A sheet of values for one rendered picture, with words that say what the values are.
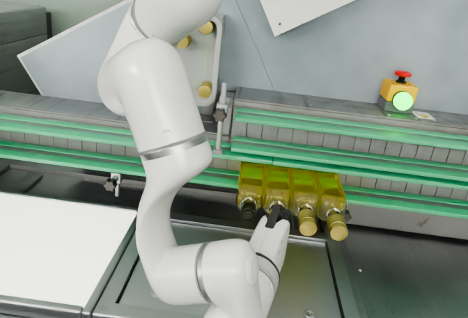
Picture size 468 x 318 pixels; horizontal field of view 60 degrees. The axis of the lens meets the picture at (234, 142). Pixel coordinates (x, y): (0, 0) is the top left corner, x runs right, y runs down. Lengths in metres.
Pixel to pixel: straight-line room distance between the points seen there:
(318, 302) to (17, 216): 0.68
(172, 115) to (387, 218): 0.81
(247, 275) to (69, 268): 0.46
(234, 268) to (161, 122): 0.19
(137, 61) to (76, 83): 0.77
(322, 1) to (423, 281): 0.68
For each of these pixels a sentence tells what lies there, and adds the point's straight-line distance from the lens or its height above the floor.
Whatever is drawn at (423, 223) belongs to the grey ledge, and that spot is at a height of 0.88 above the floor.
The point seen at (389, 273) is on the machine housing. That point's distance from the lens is 1.04.
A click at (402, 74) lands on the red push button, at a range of 1.10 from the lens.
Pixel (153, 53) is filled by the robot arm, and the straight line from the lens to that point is 0.47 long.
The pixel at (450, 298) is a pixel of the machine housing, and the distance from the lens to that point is 1.05.
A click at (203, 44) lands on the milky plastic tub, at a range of 1.08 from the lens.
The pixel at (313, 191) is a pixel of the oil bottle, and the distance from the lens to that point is 0.88.
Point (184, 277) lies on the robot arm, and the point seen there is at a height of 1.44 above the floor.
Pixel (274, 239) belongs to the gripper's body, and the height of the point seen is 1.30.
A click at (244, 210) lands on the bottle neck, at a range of 0.80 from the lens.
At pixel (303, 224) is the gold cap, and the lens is 0.80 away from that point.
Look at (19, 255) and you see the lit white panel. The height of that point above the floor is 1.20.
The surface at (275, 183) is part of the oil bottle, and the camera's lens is 0.89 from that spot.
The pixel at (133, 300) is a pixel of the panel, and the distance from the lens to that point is 0.80.
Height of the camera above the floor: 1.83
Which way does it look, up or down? 68 degrees down
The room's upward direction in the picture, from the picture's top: 168 degrees counter-clockwise
